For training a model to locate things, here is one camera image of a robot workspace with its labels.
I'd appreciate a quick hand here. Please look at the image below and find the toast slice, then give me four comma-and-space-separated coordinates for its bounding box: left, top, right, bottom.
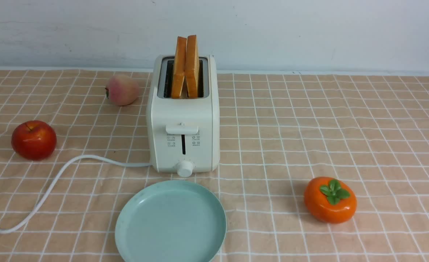
185, 35, 200, 99
171, 36, 187, 99

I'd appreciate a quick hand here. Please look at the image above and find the white two-slot toaster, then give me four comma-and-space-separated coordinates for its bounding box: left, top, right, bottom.
146, 55, 220, 178

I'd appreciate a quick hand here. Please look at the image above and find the light green plate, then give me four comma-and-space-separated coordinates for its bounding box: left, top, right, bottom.
115, 180, 227, 262

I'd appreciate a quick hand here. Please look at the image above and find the pink peach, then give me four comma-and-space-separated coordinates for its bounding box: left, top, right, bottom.
105, 74, 140, 106

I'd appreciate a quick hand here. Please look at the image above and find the orange persimmon with green leaf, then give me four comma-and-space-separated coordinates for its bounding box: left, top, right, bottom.
303, 177, 357, 224

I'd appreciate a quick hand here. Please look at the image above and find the orange checkered tablecloth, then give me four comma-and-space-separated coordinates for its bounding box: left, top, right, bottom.
0, 70, 429, 262

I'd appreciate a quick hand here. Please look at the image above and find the red apple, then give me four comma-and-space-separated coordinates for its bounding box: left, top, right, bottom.
11, 120, 57, 161

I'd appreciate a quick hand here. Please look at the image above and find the white power cable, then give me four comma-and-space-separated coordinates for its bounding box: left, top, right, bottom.
0, 155, 151, 234

